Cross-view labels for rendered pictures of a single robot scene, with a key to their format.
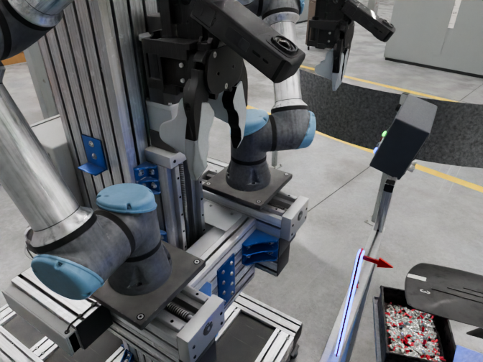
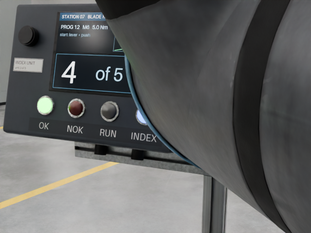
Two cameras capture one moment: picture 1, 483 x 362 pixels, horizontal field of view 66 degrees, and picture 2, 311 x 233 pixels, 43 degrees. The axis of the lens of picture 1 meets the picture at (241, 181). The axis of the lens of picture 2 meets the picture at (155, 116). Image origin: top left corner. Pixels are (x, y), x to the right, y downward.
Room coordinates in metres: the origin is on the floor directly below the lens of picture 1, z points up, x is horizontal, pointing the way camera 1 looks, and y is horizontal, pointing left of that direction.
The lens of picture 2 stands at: (1.17, 0.03, 1.22)
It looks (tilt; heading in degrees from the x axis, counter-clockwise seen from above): 12 degrees down; 262
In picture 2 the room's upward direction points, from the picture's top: 1 degrees clockwise
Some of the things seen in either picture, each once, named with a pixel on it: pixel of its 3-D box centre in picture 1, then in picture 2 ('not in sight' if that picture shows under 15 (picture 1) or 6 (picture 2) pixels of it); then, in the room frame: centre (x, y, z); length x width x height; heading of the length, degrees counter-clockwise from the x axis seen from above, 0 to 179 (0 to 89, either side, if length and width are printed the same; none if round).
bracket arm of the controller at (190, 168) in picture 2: (394, 172); (148, 154); (1.10, -0.53, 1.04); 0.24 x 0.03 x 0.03; 151
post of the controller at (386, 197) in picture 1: (384, 206); (214, 217); (1.01, -0.48, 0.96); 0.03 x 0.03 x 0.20; 61
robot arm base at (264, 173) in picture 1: (248, 166); not in sight; (1.06, -0.02, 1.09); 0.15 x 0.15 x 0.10
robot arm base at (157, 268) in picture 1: (137, 255); not in sight; (0.64, 0.24, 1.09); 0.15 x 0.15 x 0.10
